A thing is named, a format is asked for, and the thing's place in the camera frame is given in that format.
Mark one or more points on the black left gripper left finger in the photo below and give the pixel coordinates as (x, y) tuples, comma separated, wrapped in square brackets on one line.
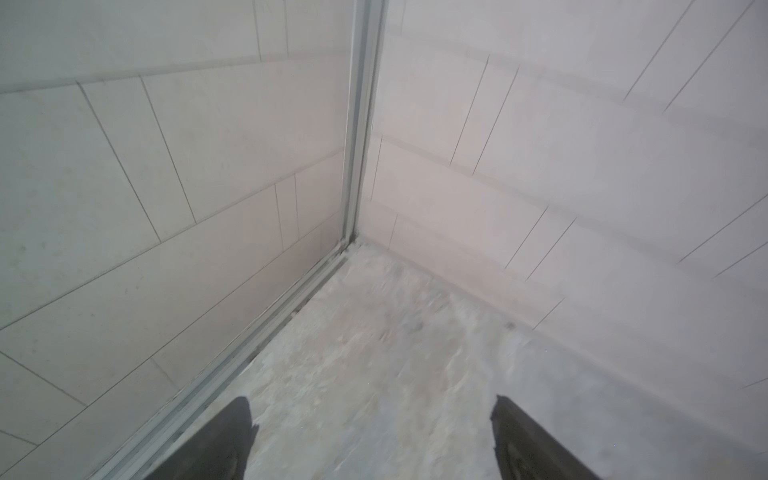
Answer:
[(219, 450)]

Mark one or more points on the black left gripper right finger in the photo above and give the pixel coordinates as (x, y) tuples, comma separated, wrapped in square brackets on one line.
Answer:
[(525, 450)]

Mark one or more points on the aluminium corner frame post left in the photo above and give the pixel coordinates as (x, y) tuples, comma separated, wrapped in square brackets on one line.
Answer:
[(153, 439)]

